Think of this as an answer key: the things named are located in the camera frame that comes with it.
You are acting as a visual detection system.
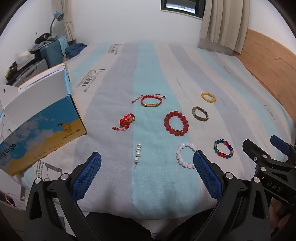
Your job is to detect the dark blue folded clothes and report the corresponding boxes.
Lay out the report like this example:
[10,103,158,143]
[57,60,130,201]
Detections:
[65,43,88,59]

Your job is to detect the dark framed window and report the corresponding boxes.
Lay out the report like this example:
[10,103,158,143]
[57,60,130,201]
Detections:
[161,0,204,19]

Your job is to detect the multicoloured glass bead bracelet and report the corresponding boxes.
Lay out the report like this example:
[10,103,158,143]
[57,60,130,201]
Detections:
[213,138,234,160]

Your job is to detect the white pearl string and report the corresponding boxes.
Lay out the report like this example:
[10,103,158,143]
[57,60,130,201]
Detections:
[134,142,142,169]

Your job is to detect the brown green bead bracelet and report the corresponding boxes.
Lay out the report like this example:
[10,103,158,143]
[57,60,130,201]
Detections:
[192,105,209,121]

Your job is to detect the red bead bracelet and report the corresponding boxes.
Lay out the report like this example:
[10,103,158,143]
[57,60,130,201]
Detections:
[164,111,189,136]

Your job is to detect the striped blue grey bed sheet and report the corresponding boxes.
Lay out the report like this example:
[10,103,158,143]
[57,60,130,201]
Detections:
[22,42,296,219]

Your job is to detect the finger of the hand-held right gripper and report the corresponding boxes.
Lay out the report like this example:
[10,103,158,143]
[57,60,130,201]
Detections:
[270,135,296,163]
[242,139,279,173]

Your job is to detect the red knotted rope bracelet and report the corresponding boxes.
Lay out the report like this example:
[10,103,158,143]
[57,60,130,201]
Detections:
[112,113,136,131]

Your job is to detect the red rope bracelet gold bar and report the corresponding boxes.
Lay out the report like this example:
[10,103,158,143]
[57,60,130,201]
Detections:
[132,93,166,107]

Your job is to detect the yellow bead bracelet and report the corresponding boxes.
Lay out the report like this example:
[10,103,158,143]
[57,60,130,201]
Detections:
[200,92,216,103]

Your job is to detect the person's right hand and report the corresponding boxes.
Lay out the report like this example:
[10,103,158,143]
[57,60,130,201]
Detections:
[269,197,296,224]

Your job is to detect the pile of dark clothes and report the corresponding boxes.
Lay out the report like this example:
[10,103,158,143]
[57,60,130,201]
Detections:
[29,32,59,50]

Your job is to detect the printed blue yellow cardboard box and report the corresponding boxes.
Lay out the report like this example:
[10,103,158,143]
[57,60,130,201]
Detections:
[0,62,88,176]

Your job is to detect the blue desk lamp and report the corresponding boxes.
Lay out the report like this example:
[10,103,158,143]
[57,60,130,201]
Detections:
[50,11,64,35]

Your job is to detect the blue suitcase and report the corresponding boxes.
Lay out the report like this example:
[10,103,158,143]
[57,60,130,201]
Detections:
[35,38,68,69]

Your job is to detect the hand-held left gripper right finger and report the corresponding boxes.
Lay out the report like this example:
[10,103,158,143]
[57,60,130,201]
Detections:
[193,150,271,241]

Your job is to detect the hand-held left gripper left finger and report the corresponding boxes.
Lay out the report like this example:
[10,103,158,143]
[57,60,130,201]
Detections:
[25,152,102,241]

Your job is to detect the pink bead bracelet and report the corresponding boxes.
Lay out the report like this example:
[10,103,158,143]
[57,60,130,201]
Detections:
[176,142,199,169]

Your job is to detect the person's dark trousers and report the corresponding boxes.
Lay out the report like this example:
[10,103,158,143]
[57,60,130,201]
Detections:
[85,206,215,241]

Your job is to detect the white crumpled cloth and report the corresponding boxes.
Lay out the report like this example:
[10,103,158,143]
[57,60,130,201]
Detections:
[15,50,35,67]

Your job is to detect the wide beige curtain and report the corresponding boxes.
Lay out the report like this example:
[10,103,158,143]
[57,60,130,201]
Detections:
[198,0,249,55]

